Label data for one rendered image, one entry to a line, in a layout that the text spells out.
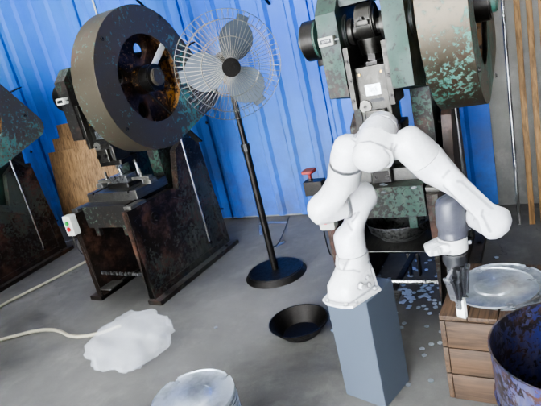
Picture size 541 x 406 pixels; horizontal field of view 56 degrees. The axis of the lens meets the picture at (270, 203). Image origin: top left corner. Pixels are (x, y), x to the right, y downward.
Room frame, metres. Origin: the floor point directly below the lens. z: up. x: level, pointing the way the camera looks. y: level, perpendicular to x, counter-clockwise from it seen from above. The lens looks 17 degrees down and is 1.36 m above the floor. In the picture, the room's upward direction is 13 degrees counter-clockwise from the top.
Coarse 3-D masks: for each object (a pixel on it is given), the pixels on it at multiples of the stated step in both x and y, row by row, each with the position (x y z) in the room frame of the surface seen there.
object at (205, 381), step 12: (192, 372) 1.62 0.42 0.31; (204, 372) 1.61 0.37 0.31; (216, 372) 1.59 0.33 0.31; (168, 384) 1.58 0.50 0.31; (180, 384) 1.57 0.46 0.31; (192, 384) 1.55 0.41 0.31; (204, 384) 1.53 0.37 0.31; (216, 384) 1.52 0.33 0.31; (228, 384) 1.50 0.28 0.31; (156, 396) 1.53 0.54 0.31; (168, 396) 1.51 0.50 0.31; (180, 396) 1.49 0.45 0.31; (192, 396) 1.47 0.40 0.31; (204, 396) 1.46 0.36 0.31; (216, 396) 1.45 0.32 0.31; (228, 396) 1.44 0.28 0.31
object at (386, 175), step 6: (384, 168) 2.23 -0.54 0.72; (390, 168) 2.22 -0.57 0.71; (372, 174) 2.26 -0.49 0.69; (378, 174) 2.25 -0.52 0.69; (384, 174) 2.23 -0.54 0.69; (390, 174) 2.22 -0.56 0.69; (372, 180) 2.27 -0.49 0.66; (378, 180) 2.25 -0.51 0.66; (384, 180) 2.24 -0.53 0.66; (390, 180) 2.22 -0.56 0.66
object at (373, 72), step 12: (372, 60) 2.38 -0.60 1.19; (360, 72) 2.35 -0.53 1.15; (372, 72) 2.32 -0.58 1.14; (384, 72) 2.29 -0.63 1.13; (360, 84) 2.35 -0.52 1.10; (372, 84) 2.32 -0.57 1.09; (384, 84) 2.30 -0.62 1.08; (360, 96) 2.36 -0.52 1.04; (372, 96) 2.33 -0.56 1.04; (384, 96) 2.30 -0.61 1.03; (360, 108) 2.35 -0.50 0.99; (372, 108) 2.33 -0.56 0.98; (384, 108) 2.29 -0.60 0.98; (396, 108) 2.34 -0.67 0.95
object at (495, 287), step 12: (480, 276) 1.68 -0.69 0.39; (492, 276) 1.66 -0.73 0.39; (504, 276) 1.64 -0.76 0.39; (516, 276) 1.62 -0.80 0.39; (528, 276) 1.60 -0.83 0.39; (480, 288) 1.58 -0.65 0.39; (492, 288) 1.57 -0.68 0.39; (504, 288) 1.55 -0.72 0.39; (516, 288) 1.54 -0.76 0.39; (528, 288) 1.52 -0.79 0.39; (468, 300) 1.54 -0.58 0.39; (480, 300) 1.52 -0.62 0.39; (492, 300) 1.50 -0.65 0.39; (504, 300) 1.49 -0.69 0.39; (516, 300) 1.47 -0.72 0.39; (528, 300) 1.45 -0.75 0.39
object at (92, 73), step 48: (96, 48) 2.79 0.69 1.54; (144, 48) 3.20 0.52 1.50; (96, 96) 2.75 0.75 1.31; (144, 96) 3.10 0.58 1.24; (192, 96) 3.36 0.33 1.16; (96, 144) 3.27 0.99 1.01; (144, 144) 2.90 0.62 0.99; (192, 144) 3.57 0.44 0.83; (96, 192) 3.32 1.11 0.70; (144, 192) 3.14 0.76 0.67; (192, 192) 3.45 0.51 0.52; (96, 240) 3.27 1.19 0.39; (144, 240) 2.99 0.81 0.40; (192, 240) 3.34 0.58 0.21; (96, 288) 3.22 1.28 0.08
